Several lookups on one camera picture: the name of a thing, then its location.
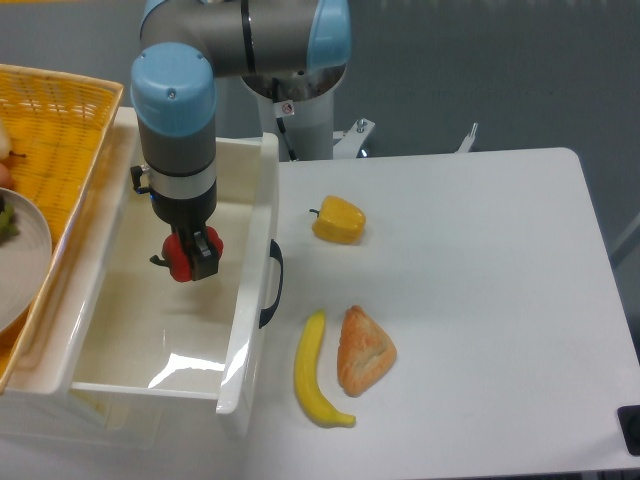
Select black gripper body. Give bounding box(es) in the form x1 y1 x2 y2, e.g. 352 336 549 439
150 192 217 234

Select red bell pepper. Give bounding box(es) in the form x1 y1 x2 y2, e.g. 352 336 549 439
149 233 224 282

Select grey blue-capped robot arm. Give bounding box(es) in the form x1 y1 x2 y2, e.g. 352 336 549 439
131 1 352 282

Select open white upper drawer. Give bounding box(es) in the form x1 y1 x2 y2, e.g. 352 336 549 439
69 130 280 416

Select yellow bell pepper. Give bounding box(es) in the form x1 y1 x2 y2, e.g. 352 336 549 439
310 195 366 245

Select yellow woven basket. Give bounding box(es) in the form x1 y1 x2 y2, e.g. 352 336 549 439
1 64 124 385

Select grey ribbed plate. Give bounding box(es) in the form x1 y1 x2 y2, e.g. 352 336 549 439
1 188 53 331

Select yellow banana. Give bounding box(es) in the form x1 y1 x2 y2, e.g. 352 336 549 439
293 309 356 428

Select green grapes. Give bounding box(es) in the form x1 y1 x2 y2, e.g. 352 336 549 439
0 197 20 243

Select triangular orange pastry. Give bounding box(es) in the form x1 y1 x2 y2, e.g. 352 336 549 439
337 305 397 397

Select pink fruit in basket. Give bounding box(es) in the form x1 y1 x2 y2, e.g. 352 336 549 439
0 164 14 189

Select pale pear with stem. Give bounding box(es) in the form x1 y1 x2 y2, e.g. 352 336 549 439
0 119 26 161

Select black corner fixture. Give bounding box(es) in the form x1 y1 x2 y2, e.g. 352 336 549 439
617 405 640 457

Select black drawer handle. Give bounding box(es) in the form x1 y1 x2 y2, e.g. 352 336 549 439
259 239 284 329

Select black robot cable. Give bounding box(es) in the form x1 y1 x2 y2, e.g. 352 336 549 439
272 78 300 162

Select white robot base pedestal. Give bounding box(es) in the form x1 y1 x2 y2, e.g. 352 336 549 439
242 65 375 161

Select white table bracket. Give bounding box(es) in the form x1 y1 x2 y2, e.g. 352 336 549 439
456 122 479 153

